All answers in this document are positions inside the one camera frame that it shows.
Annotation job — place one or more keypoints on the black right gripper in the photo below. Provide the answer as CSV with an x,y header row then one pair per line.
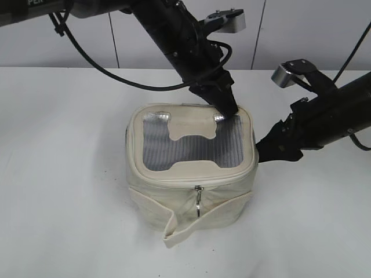
x,y
286,140

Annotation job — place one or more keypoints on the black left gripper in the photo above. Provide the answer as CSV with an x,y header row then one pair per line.
x,y
217,91

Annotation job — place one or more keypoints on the cream white zippered bag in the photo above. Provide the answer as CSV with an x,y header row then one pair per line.
x,y
171,149

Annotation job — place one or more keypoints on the silver zipper pull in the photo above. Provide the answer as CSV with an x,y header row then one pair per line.
x,y
198,190

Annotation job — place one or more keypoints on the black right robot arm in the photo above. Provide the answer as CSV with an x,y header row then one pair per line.
x,y
342,112

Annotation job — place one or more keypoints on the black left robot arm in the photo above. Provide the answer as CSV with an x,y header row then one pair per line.
x,y
178,34

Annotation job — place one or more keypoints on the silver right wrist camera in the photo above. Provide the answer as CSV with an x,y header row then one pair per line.
x,y
292,73

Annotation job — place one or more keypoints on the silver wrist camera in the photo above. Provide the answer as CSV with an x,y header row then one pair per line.
x,y
292,73
224,21

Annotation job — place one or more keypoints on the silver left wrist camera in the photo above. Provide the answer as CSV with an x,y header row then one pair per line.
x,y
224,21

